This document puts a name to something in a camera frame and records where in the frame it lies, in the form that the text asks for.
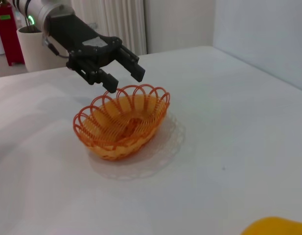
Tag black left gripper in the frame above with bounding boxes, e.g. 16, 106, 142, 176
44, 13, 146, 94

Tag brown plant stems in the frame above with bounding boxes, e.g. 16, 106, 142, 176
23, 14, 36, 34

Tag red stand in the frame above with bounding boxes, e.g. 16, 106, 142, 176
0, 3, 25, 67

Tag yellow banana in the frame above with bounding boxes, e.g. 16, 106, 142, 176
240, 216, 302, 235

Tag white pleated curtain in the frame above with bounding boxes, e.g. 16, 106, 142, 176
71, 0, 148, 56

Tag white round planter pot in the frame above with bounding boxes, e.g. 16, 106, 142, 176
17, 25, 68, 73

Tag orange woven plastic basket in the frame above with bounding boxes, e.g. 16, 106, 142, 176
72, 84, 171, 162

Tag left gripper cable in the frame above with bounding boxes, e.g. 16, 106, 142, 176
44, 36, 70, 59

